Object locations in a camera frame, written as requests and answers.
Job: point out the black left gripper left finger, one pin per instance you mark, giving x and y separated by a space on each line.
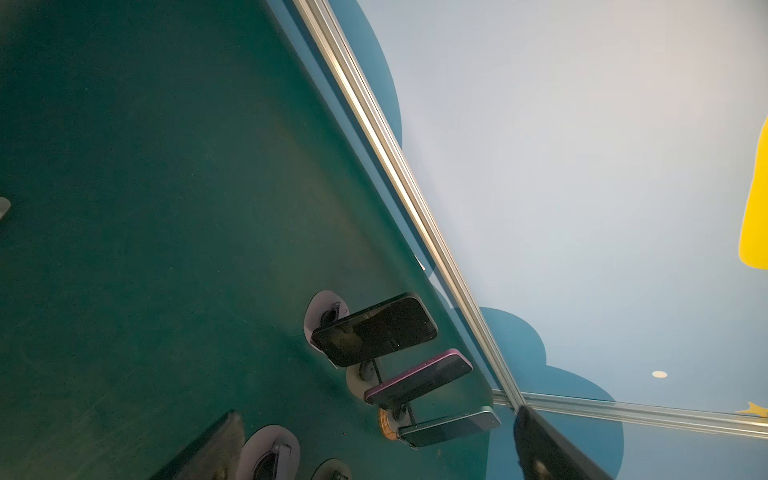
215 454

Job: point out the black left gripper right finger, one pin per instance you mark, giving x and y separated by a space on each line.
544 453

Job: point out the grey stand front left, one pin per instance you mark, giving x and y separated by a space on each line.
273 452

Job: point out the grey stand front middle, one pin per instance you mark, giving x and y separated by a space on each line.
332 469

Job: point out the pink phone back middle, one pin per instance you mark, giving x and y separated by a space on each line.
420 380

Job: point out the grey stand back middle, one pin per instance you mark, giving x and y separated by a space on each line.
362 377

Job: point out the grey stand back left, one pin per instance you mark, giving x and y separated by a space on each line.
324 308

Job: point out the black phone back left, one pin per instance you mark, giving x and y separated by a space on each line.
382 329

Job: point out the wooden ring phone stand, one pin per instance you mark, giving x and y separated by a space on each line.
392 421

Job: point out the aluminium frame rail back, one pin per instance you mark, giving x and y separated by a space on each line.
326 33

